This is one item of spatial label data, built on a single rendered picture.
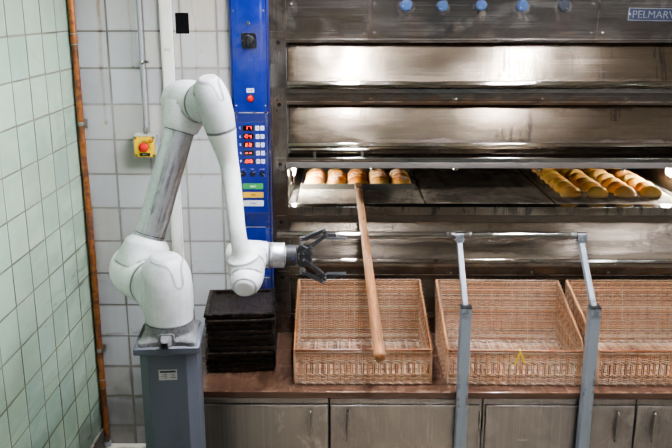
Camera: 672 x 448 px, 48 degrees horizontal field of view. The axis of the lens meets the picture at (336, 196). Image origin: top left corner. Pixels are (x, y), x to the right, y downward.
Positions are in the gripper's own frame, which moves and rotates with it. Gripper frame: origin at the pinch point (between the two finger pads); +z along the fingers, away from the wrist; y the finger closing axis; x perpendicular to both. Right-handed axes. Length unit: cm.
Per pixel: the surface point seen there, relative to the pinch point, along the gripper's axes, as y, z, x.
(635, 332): 54, 131, -59
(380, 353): 0, 9, 79
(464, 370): 48, 47, -9
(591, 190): -5, 114, -84
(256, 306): 36, -35, -40
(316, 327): 54, -11, -60
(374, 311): -1, 9, 54
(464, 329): 31, 46, -8
